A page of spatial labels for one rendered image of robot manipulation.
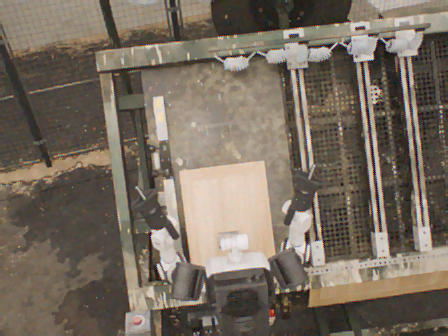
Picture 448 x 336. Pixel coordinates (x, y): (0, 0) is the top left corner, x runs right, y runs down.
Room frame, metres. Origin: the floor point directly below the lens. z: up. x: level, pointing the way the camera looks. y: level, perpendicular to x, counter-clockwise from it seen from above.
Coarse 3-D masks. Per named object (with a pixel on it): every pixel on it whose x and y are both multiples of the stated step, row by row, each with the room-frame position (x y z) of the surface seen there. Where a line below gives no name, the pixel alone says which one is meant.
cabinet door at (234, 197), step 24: (216, 168) 1.90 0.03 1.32; (240, 168) 1.90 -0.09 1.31; (264, 168) 1.89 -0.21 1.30; (192, 192) 1.83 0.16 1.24; (216, 192) 1.83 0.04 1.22; (240, 192) 1.82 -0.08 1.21; (264, 192) 1.81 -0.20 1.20; (192, 216) 1.75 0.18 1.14; (216, 216) 1.75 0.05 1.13; (240, 216) 1.74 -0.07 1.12; (264, 216) 1.73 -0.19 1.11; (192, 240) 1.67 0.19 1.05; (216, 240) 1.67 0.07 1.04; (264, 240) 1.66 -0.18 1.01
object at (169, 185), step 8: (160, 128) 2.03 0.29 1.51; (160, 136) 2.00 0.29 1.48; (168, 184) 1.84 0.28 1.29; (168, 192) 1.82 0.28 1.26; (168, 200) 1.79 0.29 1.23; (176, 200) 1.81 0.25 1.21; (168, 208) 1.77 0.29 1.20; (176, 208) 1.77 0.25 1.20; (176, 216) 1.74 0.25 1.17; (176, 240) 1.66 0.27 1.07; (176, 248) 1.64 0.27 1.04
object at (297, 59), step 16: (288, 32) 2.25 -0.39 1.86; (288, 48) 2.19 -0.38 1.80; (304, 48) 2.19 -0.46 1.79; (288, 64) 2.14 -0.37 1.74; (304, 64) 2.14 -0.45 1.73; (304, 96) 2.07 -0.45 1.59; (304, 112) 2.02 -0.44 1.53; (304, 128) 1.99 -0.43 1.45; (304, 144) 1.95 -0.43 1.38; (304, 160) 1.87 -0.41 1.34; (320, 240) 1.61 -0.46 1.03; (320, 256) 1.55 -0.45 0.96
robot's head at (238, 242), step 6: (240, 234) 1.34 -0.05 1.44; (246, 234) 1.33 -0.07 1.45; (222, 240) 1.32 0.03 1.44; (228, 240) 1.32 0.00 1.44; (234, 240) 1.32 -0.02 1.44; (240, 240) 1.31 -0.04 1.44; (246, 240) 1.31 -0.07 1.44; (228, 246) 1.30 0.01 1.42; (234, 246) 1.30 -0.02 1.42; (240, 246) 1.29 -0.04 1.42; (246, 246) 1.29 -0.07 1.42; (234, 252) 1.29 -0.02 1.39; (240, 252) 1.30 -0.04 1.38
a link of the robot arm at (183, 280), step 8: (176, 272) 1.25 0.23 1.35; (184, 272) 1.24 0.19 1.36; (192, 272) 1.24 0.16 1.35; (176, 280) 1.22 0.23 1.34; (184, 280) 1.21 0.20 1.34; (192, 280) 1.22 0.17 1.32; (176, 288) 1.19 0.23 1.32; (184, 288) 1.19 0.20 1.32; (192, 288) 1.20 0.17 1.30; (184, 296) 1.17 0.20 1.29
